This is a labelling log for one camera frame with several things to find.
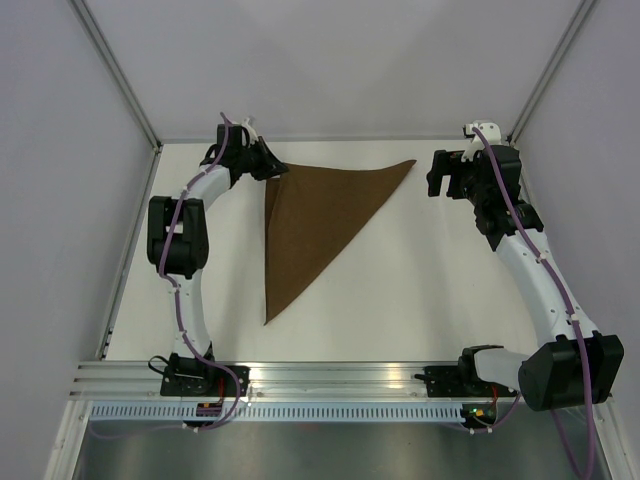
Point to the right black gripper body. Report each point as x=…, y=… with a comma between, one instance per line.
x=475, y=192

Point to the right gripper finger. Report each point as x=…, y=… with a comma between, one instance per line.
x=449, y=185
x=434, y=183

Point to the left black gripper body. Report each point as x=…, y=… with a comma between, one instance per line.
x=255, y=161

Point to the brown cloth napkin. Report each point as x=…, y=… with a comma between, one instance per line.
x=311, y=214

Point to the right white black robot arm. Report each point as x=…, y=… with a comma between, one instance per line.
x=574, y=363

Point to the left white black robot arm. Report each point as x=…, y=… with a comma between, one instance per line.
x=178, y=243

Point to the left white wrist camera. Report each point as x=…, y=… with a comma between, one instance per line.
x=249, y=133

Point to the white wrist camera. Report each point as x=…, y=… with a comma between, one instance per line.
x=478, y=133
x=249, y=133

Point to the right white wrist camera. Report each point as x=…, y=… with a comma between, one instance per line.
x=478, y=133

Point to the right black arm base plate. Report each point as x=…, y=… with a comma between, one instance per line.
x=446, y=381

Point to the right aluminium frame post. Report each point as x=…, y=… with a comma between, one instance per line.
x=570, y=35

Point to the aluminium frame post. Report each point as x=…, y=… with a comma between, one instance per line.
x=570, y=35
x=99, y=42

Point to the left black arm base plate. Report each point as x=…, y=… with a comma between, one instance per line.
x=220, y=382

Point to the left aluminium frame post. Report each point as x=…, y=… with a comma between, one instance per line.
x=99, y=42

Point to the aluminium front rail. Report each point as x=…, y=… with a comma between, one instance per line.
x=269, y=381

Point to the white slotted cable duct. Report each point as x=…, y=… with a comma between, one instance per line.
x=437, y=412

